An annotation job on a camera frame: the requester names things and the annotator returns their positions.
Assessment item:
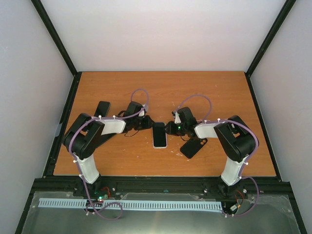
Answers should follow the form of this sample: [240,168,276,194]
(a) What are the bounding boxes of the black phone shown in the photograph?
[153,123,167,147]
[97,133,116,147]
[94,101,110,117]

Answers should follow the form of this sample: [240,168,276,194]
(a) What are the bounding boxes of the clear white phone case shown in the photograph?
[152,122,168,149]

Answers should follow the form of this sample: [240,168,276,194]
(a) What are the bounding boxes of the black phone case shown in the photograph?
[180,138,208,159]

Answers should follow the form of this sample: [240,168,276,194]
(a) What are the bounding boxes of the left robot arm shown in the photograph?
[62,101,154,196]

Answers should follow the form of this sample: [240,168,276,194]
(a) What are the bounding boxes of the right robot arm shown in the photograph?
[164,107,259,186]

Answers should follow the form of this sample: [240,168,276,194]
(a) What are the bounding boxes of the left controller board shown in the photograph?
[95,187,111,202]

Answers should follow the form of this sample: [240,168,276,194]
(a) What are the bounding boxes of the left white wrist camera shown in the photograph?
[138,103,148,117]

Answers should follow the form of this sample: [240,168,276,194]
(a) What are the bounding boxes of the right connector wires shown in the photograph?
[229,192,247,213]

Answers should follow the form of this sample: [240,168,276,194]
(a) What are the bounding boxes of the light blue cable duct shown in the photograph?
[38,198,222,212]

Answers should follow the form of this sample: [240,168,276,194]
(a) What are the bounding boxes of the black aluminium frame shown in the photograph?
[16,0,307,234]

